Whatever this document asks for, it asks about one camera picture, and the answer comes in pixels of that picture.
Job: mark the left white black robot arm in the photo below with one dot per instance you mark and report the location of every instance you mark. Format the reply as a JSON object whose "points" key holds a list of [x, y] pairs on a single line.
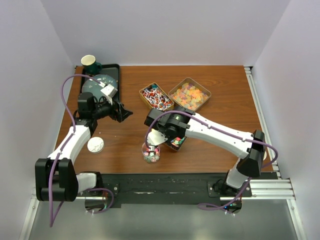
{"points": [[55, 176]]}

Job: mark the black serving tray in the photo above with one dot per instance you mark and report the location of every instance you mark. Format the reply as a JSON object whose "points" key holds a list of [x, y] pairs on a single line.
{"points": [[112, 70]]}

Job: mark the teal ceramic plate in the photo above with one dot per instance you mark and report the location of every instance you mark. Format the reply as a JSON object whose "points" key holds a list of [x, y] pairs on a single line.
{"points": [[94, 88]]}

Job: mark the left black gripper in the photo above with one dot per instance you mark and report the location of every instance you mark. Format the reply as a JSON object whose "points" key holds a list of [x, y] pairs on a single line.
{"points": [[121, 114]]}

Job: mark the clear glass jar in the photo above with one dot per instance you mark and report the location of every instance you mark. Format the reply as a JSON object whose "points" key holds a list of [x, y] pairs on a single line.
{"points": [[150, 158]]}

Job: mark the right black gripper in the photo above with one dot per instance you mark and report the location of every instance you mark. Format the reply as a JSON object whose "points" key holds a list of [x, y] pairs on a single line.
{"points": [[169, 139]]}

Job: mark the white jar lid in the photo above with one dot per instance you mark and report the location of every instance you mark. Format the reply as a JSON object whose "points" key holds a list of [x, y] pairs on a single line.
{"points": [[95, 145]]}

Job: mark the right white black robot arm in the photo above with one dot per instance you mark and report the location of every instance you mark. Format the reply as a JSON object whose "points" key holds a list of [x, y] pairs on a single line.
{"points": [[249, 148]]}

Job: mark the dark green mug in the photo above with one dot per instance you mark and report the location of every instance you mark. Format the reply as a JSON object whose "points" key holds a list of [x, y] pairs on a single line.
{"points": [[90, 65]]}

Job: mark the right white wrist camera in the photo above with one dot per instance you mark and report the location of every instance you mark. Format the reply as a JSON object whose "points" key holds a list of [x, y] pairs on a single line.
{"points": [[155, 138]]}

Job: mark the magenta plastic scoop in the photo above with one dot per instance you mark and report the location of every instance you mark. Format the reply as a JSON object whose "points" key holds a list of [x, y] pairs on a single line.
{"points": [[151, 149]]}

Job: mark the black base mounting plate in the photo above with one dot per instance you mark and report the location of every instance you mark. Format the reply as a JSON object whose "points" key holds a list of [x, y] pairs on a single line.
{"points": [[160, 199]]}

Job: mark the gold tin of lollipops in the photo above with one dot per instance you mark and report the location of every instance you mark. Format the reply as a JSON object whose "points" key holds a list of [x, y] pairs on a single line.
{"points": [[156, 98]]}

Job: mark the aluminium frame rail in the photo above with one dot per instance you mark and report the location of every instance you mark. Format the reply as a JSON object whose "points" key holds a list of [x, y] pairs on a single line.
{"points": [[272, 186]]}

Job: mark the yellow mug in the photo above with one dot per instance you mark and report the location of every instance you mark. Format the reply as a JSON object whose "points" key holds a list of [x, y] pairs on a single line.
{"points": [[265, 155]]}

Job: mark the gold tin of star candies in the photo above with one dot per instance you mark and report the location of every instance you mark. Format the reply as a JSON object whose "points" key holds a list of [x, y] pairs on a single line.
{"points": [[176, 143]]}

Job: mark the gold tin of gummy candies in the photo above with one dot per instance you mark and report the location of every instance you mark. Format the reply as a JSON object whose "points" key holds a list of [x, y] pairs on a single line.
{"points": [[190, 94]]}

